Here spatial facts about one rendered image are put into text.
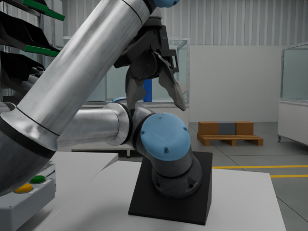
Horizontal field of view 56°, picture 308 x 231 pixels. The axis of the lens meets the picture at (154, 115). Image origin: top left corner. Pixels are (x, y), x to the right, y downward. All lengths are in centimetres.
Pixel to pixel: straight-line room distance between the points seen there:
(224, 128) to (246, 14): 479
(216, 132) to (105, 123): 577
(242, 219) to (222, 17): 924
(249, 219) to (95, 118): 51
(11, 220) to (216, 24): 938
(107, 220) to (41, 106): 50
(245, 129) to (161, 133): 593
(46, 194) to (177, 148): 40
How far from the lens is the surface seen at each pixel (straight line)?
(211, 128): 637
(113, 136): 74
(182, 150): 71
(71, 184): 116
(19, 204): 77
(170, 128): 71
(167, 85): 59
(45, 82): 44
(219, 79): 971
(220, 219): 87
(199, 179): 85
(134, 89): 65
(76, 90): 44
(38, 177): 89
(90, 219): 87
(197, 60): 956
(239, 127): 655
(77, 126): 65
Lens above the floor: 123
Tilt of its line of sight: 6 degrees down
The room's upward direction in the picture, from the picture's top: straight up
